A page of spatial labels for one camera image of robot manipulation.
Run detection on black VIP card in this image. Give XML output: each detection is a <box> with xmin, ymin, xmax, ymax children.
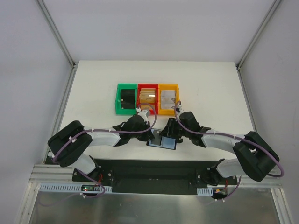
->
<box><xmin>149</xmin><ymin>129</ymin><xmax>162</xmax><ymax>147</ymax></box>

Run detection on black card holder wallet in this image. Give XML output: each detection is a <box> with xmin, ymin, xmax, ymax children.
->
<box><xmin>146</xmin><ymin>137</ymin><xmax>177</xmax><ymax>150</ymax></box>

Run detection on gold VIP card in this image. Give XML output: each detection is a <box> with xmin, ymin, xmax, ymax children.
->
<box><xmin>140</xmin><ymin>104</ymin><xmax>155</xmax><ymax>110</ymax></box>

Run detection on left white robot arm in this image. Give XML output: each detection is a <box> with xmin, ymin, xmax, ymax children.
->
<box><xmin>47</xmin><ymin>114</ymin><xmax>155</xmax><ymax>182</ymax></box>

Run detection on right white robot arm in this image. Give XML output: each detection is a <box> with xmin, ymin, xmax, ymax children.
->
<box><xmin>160</xmin><ymin>112</ymin><xmax>285</xmax><ymax>186</ymax></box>

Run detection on gold cards stack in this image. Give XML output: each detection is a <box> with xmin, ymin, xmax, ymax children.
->
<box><xmin>140</xmin><ymin>88</ymin><xmax>156</xmax><ymax>104</ymax></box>

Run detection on silver VIP cards stack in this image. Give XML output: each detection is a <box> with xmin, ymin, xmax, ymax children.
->
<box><xmin>160</xmin><ymin>90</ymin><xmax>176</xmax><ymax>110</ymax></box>

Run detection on green plastic bin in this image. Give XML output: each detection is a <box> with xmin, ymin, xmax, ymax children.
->
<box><xmin>115</xmin><ymin>83</ymin><xmax>138</xmax><ymax>115</ymax></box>

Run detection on black wallets in green bin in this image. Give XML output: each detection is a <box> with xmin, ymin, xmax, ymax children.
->
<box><xmin>121</xmin><ymin>89</ymin><xmax>135</xmax><ymax>110</ymax></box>

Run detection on yellow plastic bin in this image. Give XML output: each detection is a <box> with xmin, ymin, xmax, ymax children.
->
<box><xmin>158</xmin><ymin>84</ymin><xmax>180</xmax><ymax>116</ymax></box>

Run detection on red plastic bin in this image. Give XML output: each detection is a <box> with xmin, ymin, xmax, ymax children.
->
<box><xmin>136</xmin><ymin>84</ymin><xmax>158</xmax><ymax>114</ymax></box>

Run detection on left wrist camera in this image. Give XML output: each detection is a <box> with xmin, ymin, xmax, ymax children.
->
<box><xmin>136</xmin><ymin>108</ymin><xmax>150</xmax><ymax>122</ymax></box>

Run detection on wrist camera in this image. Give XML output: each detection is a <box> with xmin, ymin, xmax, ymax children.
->
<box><xmin>176</xmin><ymin>103</ymin><xmax>184</xmax><ymax>114</ymax></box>
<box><xmin>136</xmin><ymin>108</ymin><xmax>150</xmax><ymax>122</ymax></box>

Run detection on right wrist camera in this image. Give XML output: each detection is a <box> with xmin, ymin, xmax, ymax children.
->
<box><xmin>176</xmin><ymin>103</ymin><xmax>184</xmax><ymax>114</ymax></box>

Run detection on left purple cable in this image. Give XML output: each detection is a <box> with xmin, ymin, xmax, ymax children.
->
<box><xmin>52</xmin><ymin>103</ymin><xmax>157</xmax><ymax>164</ymax></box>

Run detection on purple cable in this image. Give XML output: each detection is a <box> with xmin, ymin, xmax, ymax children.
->
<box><xmin>52</xmin><ymin>103</ymin><xmax>157</xmax><ymax>164</ymax></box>
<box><xmin>174</xmin><ymin>100</ymin><xmax>285</xmax><ymax>177</ymax></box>

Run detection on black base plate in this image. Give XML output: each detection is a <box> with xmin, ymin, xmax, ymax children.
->
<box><xmin>71</xmin><ymin>158</ymin><xmax>241</xmax><ymax>196</ymax></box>

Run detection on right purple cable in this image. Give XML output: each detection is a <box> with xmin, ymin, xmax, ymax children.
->
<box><xmin>174</xmin><ymin>100</ymin><xmax>285</xmax><ymax>177</ymax></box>

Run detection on right white cable duct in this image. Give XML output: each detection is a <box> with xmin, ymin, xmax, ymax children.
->
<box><xmin>196</xmin><ymin>187</ymin><xmax>213</xmax><ymax>196</ymax></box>

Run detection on white cable duct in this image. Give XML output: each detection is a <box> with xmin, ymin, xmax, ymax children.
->
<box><xmin>196</xmin><ymin>187</ymin><xmax>213</xmax><ymax>196</ymax></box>
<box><xmin>39</xmin><ymin>183</ymin><xmax>112</xmax><ymax>194</ymax></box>

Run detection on left white cable duct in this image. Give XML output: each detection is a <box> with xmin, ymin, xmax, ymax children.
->
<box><xmin>39</xmin><ymin>183</ymin><xmax>112</xmax><ymax>194</ymax></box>

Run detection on right aluminium frame post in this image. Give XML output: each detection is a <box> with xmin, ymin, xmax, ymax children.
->
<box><xmin>236</xmin><ymin>0</ymin><xmax>283</xmax><ymax>70</ymax></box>

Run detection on aluminium frame post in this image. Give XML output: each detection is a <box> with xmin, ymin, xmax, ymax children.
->
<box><xmin>236</xmin><ymin>0</ymin><xmax>283</xmax><ymax>70</ymax></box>
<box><xmin>35</xmin><ymin>0</ymin><xmax>76</xmax><ymax>68</ymax></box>

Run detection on left aluminium frame post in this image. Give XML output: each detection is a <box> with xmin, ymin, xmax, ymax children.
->
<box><xmin>35</xmin><ymin>0</ymin><xmax>76</xmax><ymax>68</ymax></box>

